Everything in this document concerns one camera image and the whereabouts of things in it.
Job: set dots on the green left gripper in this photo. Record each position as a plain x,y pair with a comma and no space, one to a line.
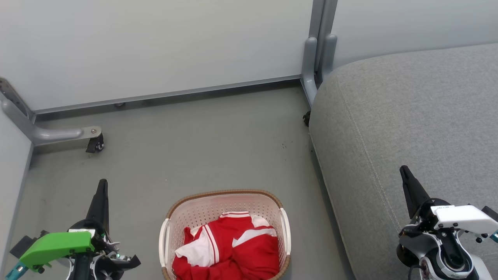
58,245

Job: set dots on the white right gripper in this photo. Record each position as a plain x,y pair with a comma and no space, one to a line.
465,218

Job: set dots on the red white striped garment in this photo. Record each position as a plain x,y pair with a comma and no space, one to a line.
223,238

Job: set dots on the grey fabric sofa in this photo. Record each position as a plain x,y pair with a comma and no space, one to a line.
408,116

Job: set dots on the black caster wheel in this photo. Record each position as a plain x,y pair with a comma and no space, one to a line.
95,144
307,118

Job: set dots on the grey metal partition leg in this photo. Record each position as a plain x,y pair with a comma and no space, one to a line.
50,134

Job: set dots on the white perforated laundry basket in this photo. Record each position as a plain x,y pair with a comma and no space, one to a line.
202,210

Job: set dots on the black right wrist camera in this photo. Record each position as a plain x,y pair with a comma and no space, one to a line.
491,213

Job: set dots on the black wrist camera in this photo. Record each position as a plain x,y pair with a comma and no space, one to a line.
23,245
491,213

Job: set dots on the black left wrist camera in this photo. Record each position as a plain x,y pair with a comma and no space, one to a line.
23,245

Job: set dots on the grey metal partition rail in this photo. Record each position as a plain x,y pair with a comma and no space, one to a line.
167,95

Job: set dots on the grey metal partition post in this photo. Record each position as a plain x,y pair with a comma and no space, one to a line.
309,62

